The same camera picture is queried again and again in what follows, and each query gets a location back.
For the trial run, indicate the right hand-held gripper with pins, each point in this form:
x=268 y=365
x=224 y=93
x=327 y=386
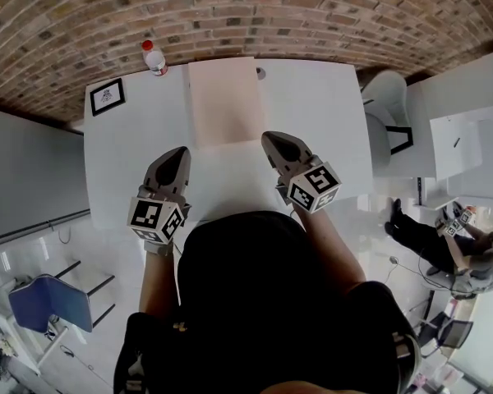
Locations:
x=296 y=166

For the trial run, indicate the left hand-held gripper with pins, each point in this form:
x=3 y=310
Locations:
x=164 y=179

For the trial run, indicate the beige item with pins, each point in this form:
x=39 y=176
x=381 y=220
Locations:
x=226 y=101

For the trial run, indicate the person's right forearm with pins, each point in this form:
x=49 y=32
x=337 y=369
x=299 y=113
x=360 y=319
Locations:
x=333 y=248

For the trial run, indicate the person's left forearm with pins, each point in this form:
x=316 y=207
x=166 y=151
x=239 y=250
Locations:
x=156 y=281

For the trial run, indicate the white table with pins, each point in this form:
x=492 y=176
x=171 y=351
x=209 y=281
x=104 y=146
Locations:
x=320 y=117

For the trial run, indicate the black framed picture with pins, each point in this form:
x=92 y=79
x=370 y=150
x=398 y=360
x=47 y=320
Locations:
x=107 y=97

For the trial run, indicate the white bottle with red cap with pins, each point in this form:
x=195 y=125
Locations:
x=155 y=62

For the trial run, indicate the white shell chair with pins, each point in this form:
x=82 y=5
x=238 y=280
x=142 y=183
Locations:
x=388 y=93

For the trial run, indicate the white side desk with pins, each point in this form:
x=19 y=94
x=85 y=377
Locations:
x=419 y=138

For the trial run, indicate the grey partition panel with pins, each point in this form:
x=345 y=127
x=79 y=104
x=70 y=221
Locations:
x=29 y=175

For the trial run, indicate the person's black clothing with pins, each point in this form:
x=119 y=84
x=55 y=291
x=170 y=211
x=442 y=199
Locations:
x=250 y=302

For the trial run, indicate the white box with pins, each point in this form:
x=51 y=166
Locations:
x=456 y=146

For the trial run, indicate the blue folding chair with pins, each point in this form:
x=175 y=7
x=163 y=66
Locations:
x=49 y=302

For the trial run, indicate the black office chair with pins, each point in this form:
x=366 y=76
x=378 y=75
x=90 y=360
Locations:
x=456 y=333

